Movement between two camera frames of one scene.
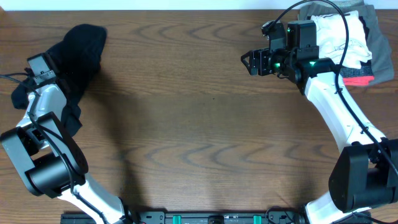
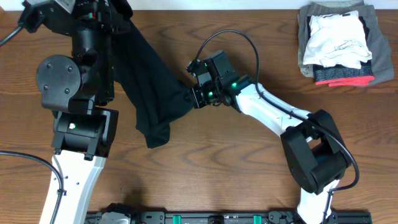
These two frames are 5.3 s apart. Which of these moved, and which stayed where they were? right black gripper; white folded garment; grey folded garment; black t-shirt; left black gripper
Moved: black t-shirt; left black gripper; right black gripper
Stayed: white folded garment; grey folded garment
